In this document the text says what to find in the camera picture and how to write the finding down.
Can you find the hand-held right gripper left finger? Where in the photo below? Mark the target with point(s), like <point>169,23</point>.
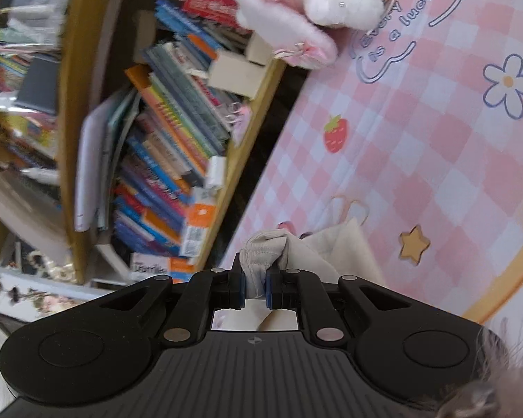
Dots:
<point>240,291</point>

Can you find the white shelf unit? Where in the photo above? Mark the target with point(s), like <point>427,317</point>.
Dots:
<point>69,287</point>

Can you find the pink scissors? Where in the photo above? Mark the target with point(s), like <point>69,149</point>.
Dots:
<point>239,117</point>

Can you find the pink checked desk mat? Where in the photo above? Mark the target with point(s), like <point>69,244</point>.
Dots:
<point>418,139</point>

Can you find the wooden bookshelf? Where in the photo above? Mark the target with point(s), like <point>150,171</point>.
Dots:
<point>239,156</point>

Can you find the long orange white box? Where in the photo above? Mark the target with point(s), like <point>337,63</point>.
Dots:
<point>198,230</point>

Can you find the white flat device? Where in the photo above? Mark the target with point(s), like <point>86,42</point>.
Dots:
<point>87,161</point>

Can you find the pink white plush toy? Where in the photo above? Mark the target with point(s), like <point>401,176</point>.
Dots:
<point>287,30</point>

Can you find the cream cotton garment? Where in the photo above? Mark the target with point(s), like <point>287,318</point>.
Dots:
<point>314,252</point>

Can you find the grey box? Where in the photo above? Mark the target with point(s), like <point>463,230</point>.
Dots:
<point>39,82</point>

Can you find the row of colourful books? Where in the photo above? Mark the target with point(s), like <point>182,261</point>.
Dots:
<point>165,161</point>

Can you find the green notebooks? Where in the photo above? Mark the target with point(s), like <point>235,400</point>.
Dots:
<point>122,139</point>

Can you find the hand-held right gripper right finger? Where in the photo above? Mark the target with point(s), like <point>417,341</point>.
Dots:
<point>269,292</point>

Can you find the tall orange white box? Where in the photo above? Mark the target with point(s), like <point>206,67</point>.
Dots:
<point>157,266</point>

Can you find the fluffy grey sleeve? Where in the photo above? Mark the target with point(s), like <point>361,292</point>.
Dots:
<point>505,383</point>

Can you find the cream pen holder box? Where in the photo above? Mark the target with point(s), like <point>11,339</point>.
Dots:
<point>235,74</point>

